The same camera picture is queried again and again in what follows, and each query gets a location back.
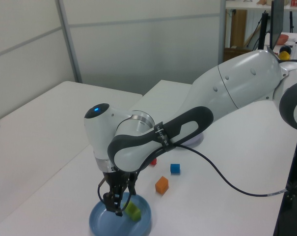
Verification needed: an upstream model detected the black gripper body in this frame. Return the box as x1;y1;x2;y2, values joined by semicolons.
103;171;137;196

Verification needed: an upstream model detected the green block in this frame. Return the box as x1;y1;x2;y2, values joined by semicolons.
123;201;141;222

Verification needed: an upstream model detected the orange block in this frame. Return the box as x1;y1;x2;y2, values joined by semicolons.
155;176;169;195

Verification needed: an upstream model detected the blue plate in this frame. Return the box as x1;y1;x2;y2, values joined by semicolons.
88;191;153;236

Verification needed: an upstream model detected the lilac plate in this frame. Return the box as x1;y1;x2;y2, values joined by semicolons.
185;134;204;148

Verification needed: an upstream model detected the wooden cabinet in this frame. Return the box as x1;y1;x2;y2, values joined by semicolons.
224;9;247;62

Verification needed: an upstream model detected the black monitor stand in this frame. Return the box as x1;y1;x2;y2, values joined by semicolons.
257;11;270;50

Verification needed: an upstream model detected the dark computer monitor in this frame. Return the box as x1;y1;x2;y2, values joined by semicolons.
270;0;285;51

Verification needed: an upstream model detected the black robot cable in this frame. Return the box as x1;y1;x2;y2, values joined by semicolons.
131;144;289;197

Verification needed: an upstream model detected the black table frame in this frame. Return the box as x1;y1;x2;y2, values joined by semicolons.
273;132;297;236

